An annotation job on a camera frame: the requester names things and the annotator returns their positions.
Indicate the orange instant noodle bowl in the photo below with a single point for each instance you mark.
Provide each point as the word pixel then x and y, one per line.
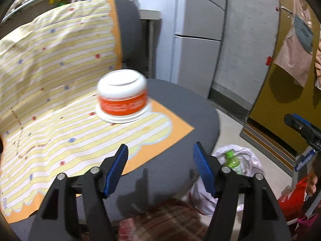
pixel 120 105

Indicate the white plastic bag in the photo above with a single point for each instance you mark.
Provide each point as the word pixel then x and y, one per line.
pixel 248 155

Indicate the small red tag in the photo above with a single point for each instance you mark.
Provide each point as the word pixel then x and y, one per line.
pixel 268 61

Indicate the striped brown rug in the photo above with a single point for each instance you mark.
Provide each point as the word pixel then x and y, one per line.
pixel 265 140

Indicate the grey side table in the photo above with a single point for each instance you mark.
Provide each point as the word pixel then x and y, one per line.
pixel 150 15

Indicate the grey office chair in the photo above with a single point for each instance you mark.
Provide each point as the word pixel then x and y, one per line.
pixel 180 105

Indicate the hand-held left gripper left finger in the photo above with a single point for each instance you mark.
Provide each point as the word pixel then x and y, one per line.
pixel 114 173

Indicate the yellow door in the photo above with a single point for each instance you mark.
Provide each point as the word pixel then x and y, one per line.
pixel 275 93

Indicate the person's plaid clothing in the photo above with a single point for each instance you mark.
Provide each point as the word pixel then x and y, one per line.
pixel 163 218

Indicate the green plastic bottle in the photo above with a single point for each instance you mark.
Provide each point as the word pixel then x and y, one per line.
pixel 232 162

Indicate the beige printed hanging cloth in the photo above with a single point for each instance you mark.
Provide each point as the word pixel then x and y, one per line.
pixel 291 55

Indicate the yellow striped orange mat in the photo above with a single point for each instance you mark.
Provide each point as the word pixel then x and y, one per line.
pixel 50 80

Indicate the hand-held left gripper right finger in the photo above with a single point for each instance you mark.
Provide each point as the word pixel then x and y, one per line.
pixel 204 170

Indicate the red printed packet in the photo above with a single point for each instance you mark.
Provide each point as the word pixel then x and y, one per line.
pixel 293 200

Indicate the person's right hand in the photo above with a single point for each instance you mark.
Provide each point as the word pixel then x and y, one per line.
pixel 311 180

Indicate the grey refrigerator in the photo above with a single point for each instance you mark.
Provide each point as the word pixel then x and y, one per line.
pixel 198 62

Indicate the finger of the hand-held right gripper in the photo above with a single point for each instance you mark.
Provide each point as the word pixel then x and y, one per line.
pixel 301 126

